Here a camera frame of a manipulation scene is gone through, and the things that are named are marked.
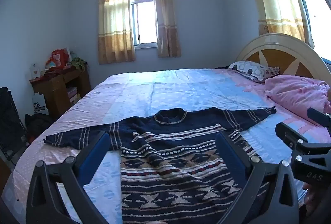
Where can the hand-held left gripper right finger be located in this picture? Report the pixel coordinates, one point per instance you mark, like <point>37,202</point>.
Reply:
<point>230,154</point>

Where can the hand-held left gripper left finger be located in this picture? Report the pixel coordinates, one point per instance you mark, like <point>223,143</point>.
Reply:
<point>93,154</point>

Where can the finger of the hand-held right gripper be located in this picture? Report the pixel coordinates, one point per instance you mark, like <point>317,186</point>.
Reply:
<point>319,118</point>
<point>287,136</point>

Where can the navy patterned knit sweater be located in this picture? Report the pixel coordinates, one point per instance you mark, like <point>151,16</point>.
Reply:
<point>168,162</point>

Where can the person's right hand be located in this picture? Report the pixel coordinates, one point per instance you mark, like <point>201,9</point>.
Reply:
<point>309,194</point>

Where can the pink blanket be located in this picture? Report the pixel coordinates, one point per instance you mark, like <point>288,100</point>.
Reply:
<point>297,92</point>

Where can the black bag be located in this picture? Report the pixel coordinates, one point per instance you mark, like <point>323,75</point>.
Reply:
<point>38,124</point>

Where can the white shopping bag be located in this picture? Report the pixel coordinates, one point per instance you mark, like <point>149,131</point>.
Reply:
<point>40,105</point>

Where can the patterned pillow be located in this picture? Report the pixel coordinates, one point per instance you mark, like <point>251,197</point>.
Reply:
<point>252,70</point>

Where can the brown wooden cabinet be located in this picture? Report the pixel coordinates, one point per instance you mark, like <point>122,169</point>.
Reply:
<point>55,89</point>

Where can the bed with pastel sheet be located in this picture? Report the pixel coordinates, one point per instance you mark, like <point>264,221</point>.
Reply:
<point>181,89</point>

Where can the black mesh chair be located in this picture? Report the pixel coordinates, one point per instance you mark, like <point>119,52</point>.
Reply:
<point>10,125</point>

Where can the cream wooden headboard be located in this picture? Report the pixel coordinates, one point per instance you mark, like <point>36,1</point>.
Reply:
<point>274,41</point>

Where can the green plant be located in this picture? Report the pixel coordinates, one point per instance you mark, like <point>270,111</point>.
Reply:
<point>79,62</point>

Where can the large window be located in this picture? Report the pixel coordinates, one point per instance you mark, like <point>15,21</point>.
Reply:
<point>316,12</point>

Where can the small window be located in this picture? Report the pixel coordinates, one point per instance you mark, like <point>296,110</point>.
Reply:
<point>144,17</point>

